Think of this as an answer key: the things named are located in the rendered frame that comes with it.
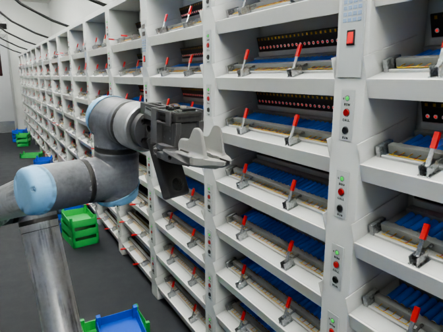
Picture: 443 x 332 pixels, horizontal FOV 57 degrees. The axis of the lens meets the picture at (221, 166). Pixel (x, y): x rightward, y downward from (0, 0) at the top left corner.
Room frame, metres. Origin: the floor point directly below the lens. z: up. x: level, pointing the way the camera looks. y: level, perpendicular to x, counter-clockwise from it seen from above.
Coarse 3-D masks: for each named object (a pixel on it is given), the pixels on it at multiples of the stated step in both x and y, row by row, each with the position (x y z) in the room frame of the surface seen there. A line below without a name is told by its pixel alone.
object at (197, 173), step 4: (184, 168) 1.80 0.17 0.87; (188, 168) 1.76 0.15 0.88; (192, 168) 1.74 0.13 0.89; (196, 168) 1.73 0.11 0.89; (200, 168) 1.72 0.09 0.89; (184, 172) 1.82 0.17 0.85; (188, 172) 1.77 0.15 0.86; (192, 172) 1.72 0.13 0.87; (196, 172) 1.68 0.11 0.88; (200, 172) 1.67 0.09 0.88; (192, 176) 1.74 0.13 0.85; (196, 176) 1.70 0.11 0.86; (200, 176) 1.66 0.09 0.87; (200, 180) 1.68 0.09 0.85
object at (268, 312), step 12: (240, 252) 1.60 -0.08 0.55; (216, 264) 1.54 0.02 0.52; (228, 264) 1.55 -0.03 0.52; (228, 276) 1.50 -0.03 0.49; (228, 288) 1.47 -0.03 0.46; (252, 288) 1.39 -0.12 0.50; (252, 300) 1.32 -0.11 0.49; (264, 300) 1.31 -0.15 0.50; (264, 312) 1.25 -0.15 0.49; (276, 312) 1.24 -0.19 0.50; (276, 324) 1.19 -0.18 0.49; (288, 324) 1.17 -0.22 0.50
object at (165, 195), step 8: (152, 144) 0.70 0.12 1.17; (152, 152) 0.70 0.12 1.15; (152, 160) 0.71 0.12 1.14; (160, 160) 0.69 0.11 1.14; (160, 168) 0.69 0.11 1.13; (168, 168) 0.69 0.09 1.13; (176, 168) 0.70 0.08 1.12; (160, 176) 0.69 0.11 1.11; (168, 176) 0.69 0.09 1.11; (176, 176) 0.70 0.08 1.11; (184, 176) 0.71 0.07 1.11; (160, 184) 0.69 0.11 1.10; (168, 184) 0.68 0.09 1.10; (176, 184) 0.68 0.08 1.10; (184, 184) 0.70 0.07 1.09; (168, 192) 0.68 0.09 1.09; (176, 192) 0.68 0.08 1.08; (184, 192) 0.69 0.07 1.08
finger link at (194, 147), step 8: (192, 136) 0.61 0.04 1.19; (200, 136) 0.60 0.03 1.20; (184, 144) 0.63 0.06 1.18; (192, 144) 0.61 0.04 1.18; (200, 144) 0.60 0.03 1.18; (184, 152) 0.63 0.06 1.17; (192, 152) 0.61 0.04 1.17; (200, 152) 0.60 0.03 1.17; (192, 160) 0.60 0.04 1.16; (200, 160) 0.60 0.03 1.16; (208, 160) 0.59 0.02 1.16; (216, 160) 0.59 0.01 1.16; (208, 168) 0.60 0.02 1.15; (216, 168) 0.60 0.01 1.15
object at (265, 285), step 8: (240, 264) 1.52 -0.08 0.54; (248, 272) 1.46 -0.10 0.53; (256, 280) 1.40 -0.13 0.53; (264, 288) 1.36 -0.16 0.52; (272, 288) 1.33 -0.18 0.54; (280, 296) 1.28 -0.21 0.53; (296, 304) 1.22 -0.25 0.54; (296, 312) 1.21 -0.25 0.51; (304, 312) 1.18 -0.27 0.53; (312, 320) 1.14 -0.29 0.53; (312, 328) 1.12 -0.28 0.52
